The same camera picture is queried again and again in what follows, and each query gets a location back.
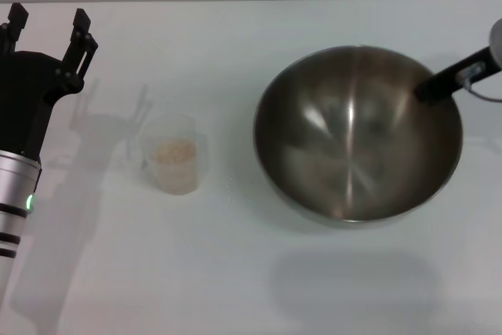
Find grey right gripper cable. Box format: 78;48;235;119
462;75;502;104

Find white rice grains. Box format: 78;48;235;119
151;137;197;195

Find clear plastic measuring cup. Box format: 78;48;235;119
139;113;209;196

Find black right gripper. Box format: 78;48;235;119
413;46;502;107

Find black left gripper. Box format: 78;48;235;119
0;2;99;163

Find stainless steel mixing bowl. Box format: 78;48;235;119
253;45;464;230

